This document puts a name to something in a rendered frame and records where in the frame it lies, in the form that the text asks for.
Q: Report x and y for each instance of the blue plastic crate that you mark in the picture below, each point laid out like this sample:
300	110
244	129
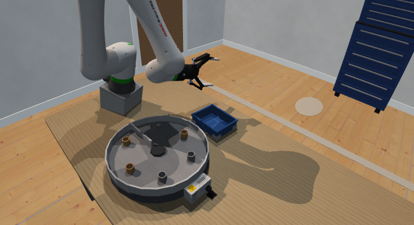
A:
214	121

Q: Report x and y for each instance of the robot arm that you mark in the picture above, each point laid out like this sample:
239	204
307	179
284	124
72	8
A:
116	63

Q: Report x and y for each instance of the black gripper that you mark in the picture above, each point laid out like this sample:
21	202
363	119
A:
193	70

